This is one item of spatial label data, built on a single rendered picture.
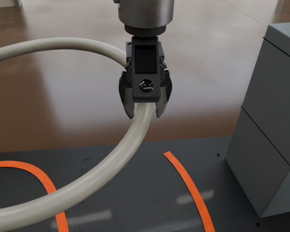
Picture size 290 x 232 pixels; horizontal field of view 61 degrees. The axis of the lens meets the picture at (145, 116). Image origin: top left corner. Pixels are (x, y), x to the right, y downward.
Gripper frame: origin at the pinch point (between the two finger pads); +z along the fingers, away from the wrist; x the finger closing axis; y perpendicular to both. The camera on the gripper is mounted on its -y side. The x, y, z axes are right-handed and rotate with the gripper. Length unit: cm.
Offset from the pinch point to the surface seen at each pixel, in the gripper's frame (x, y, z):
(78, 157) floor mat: 37, 58, 88
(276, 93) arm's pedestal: -56, 36, 24
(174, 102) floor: -33, 112, 92
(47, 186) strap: 51, 38, 87
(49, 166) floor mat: 53, 52, 88
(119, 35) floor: 12, 253, 99
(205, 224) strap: -32, 10, 85
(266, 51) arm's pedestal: -55, 50, 13
